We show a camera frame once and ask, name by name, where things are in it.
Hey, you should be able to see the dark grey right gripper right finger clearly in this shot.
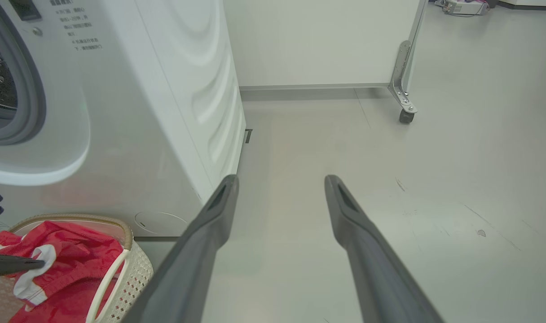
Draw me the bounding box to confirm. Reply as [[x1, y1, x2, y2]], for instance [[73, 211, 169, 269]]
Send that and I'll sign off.
[[324, 175, 445, 323]]

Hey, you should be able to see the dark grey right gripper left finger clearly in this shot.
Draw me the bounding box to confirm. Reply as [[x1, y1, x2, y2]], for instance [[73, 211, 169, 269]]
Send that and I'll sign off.
[[120, 175, 240, 323]]

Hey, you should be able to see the red and white garment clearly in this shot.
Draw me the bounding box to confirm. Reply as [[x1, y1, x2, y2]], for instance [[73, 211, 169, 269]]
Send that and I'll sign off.
[[0, 220, 126, 323]]

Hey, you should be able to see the cream perforated laundry basket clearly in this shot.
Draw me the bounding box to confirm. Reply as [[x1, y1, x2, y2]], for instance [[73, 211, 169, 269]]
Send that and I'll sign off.
[[0, 214, 155, 323]]

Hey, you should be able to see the white washing machine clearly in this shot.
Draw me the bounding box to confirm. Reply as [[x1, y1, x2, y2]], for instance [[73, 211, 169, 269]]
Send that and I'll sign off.
[[0, 0, 247, 239]]

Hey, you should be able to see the printed text label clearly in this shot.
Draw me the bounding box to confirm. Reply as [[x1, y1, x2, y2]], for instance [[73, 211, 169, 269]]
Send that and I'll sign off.
[[50, 0, 104, 51]]

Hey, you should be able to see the white partition panel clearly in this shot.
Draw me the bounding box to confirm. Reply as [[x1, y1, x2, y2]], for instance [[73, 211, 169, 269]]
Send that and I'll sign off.
[[223, 0, 429, 91]]

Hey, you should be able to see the white power strip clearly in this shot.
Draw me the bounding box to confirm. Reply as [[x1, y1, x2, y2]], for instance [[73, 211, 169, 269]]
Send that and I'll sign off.
[[443, 0, 490, 17]]

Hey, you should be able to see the metal caster bracket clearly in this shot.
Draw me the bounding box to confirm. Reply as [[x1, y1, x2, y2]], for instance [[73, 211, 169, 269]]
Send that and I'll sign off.
[[388, 40, 418, 114]]

